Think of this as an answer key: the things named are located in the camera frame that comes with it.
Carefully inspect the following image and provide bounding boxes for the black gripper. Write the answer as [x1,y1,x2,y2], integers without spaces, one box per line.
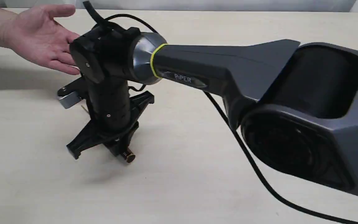
[66,91,154,160]

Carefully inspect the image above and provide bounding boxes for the black gold screwdriver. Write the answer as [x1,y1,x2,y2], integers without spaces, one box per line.
[80,105,136,163]

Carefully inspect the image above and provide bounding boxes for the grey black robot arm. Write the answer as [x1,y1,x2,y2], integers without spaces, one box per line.
[67,26,358,196]

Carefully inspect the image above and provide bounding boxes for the person's open bare hand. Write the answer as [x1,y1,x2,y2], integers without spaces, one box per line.
[2,4,80,75]

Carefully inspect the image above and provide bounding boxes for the white backdrop curtain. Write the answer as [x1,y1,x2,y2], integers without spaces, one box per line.
[0,0,358,13]

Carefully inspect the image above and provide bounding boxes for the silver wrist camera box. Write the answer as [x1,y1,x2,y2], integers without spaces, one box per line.
[57,77,88,109]

